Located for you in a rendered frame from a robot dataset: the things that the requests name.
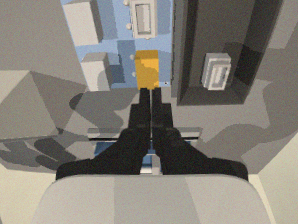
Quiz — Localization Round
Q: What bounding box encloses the yellow rectangular block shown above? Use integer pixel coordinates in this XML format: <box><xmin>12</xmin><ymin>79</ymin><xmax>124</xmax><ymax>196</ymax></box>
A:
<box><xmin>135</xmin><ymin>50</ymin><xmax>159</xmax><ymax>90</ymax></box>

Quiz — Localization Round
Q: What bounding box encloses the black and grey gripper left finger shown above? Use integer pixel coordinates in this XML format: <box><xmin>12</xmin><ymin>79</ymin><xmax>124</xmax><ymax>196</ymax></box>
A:
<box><xmin>55</xmin><ymin>88</ymin><xmax>151</xmax><ymax>181</ymax></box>

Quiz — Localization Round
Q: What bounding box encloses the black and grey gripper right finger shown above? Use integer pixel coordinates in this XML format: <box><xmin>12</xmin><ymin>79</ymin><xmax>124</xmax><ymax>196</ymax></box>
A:
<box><xmin>151</xmin><ymin>87</ymin><xmax>249</xmax><ymax>182</ymax></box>

